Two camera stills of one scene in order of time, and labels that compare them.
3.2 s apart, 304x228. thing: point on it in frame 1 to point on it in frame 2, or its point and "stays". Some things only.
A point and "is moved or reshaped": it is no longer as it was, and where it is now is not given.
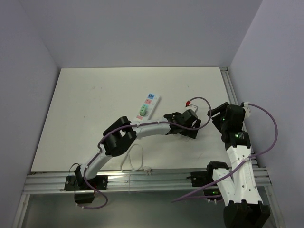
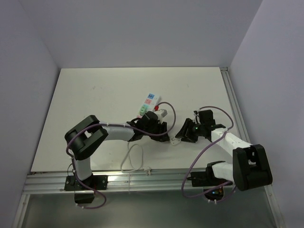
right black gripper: [222, 109] to [188, 124]
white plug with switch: [185, 137] is moved or reshaped
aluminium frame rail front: [54, 183] stays
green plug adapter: [143, 110] stays
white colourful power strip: [151, 101] stays
